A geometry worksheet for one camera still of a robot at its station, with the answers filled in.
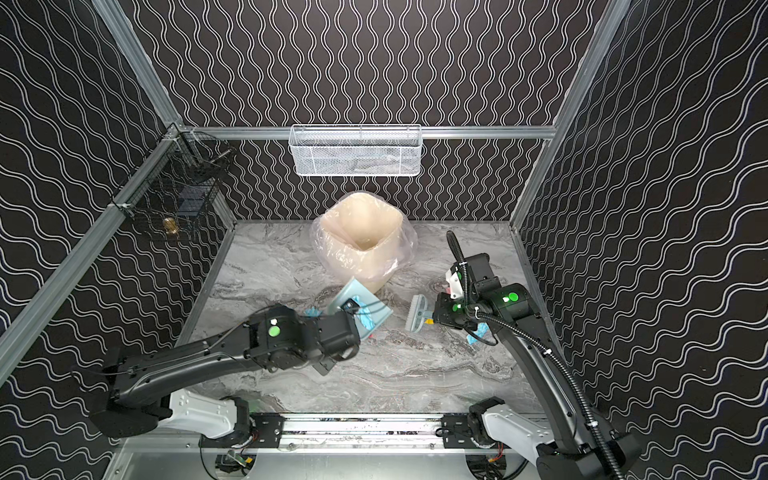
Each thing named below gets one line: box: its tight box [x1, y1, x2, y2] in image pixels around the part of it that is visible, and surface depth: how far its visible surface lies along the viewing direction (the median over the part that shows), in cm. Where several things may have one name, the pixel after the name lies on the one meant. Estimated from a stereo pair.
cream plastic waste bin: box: [320, 192, 404, 293], surface depth 88 cm
